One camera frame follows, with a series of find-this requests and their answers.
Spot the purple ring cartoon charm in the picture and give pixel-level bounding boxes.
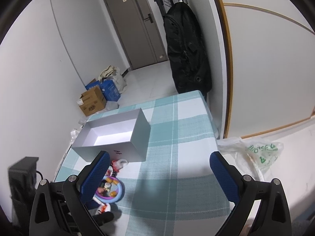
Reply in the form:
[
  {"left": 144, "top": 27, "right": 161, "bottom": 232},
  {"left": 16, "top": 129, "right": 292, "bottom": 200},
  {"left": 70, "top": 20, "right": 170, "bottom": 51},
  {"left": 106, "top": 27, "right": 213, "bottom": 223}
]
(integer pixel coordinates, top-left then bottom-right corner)
[{"left": 94, "top": 175, "right": 123, "bottom": 204}]

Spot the white round badge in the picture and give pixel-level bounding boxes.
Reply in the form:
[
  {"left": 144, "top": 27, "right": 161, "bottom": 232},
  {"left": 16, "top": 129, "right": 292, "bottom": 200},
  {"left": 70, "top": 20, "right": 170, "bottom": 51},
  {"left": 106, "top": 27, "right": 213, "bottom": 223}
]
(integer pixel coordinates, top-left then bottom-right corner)
[{"left": 115, "top": 159, "right": 129, "bottom": 171}]

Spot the white plastic bag green print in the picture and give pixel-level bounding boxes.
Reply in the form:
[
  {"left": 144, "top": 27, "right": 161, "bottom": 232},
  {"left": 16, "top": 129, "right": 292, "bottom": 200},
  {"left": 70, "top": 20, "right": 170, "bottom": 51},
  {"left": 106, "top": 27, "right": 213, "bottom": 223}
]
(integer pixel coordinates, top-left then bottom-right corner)
[{"left": 217, "top": 137, "right": 284, "bottom": 181}]

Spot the grey cardboard storage box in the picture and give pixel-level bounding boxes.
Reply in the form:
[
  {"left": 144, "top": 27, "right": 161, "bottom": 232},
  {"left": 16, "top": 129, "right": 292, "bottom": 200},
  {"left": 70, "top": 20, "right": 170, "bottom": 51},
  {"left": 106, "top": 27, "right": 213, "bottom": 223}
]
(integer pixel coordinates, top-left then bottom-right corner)
[{"left": 71, "top": 109, "right": 151, "bottom": 162}]

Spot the brown cardboard box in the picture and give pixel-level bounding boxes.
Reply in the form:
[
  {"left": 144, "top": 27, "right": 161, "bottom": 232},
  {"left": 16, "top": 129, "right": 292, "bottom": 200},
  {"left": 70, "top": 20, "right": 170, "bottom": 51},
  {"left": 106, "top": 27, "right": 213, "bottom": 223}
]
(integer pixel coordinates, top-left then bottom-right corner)
[{"left": 77, "top": 86, "right": 107, "bottom": 117}]

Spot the teal plaid tablecloth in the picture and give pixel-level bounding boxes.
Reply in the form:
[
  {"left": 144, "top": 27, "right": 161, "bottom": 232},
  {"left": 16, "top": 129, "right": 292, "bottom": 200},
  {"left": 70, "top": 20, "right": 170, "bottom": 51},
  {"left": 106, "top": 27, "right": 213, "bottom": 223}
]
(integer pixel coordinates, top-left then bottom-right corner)
[{"left": 53, "top": 89, "right": 237, "bottom": 236}]

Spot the blue cardboard box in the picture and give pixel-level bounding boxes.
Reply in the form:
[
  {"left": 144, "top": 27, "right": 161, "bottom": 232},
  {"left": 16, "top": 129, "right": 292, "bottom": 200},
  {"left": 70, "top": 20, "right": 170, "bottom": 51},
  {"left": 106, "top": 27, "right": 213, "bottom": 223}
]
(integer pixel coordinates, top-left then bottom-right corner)
[{"left": 85, "top": 79, "right": 121, "bottom": 102}]

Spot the beige canvas tote bag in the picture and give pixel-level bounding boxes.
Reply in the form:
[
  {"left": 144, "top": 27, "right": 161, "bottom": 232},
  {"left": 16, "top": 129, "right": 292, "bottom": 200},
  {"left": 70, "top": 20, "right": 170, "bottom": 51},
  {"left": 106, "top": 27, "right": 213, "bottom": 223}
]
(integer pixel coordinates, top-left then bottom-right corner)
[{"left": 98, "top": 65, "right": 127, "bottom": 94}]

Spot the black hanging garment bag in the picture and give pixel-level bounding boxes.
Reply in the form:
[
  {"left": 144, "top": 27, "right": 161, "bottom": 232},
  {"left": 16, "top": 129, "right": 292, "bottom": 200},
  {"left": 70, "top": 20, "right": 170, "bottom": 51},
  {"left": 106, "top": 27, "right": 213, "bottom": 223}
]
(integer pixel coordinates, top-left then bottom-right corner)
[{"left": 163, "top": 2, "right": 212, "bottom": 96}]

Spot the grey room door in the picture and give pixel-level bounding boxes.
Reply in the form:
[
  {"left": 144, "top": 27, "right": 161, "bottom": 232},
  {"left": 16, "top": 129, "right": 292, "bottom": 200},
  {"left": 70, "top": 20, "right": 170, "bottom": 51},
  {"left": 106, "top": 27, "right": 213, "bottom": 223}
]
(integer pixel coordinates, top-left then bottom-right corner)
[{"left": 104, "top": 0, "right": 168, "bottom": 70}]

